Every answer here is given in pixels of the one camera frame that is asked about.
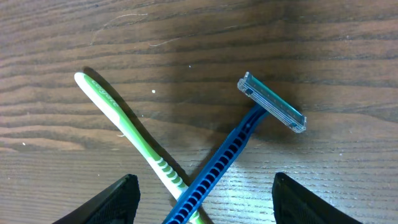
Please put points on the blue disposable razor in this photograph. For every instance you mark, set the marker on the blue disposable razor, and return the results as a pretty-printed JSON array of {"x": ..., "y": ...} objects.
[{"x": 267, "y": 102}]

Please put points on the green white toothbrush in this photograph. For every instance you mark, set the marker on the green white toothbrush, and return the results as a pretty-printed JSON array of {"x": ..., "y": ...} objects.
[{"x": 107, "y": 104}]

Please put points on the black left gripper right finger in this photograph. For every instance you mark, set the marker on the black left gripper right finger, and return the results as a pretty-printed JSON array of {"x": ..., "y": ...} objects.
[{"x": 295, "y": 204}]

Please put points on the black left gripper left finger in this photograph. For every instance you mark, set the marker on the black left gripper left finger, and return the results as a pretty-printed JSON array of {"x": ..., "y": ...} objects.
[{"x": 117, "y": 204}]

